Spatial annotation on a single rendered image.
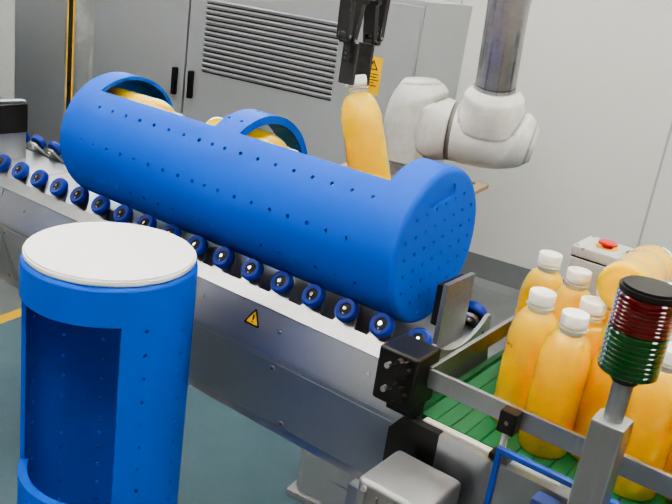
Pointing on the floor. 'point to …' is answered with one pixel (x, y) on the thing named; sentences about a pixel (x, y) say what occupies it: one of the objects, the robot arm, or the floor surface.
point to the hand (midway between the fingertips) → (356, 64)
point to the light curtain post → (77, 47)
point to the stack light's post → (600, 460)
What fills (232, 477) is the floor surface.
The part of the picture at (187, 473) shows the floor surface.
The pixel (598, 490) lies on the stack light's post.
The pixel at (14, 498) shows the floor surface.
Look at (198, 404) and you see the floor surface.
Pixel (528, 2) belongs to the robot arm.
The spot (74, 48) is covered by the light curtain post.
